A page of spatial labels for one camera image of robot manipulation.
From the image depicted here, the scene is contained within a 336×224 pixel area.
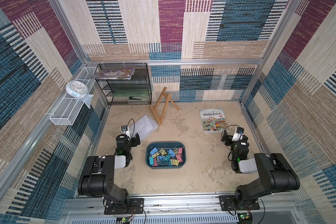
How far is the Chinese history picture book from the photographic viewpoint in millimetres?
1054

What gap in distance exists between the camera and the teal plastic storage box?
2.82ft

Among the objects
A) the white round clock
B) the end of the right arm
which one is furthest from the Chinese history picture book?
the white round clock

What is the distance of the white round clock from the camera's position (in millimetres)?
737

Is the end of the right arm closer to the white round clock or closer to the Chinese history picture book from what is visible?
the Chinese history picture book
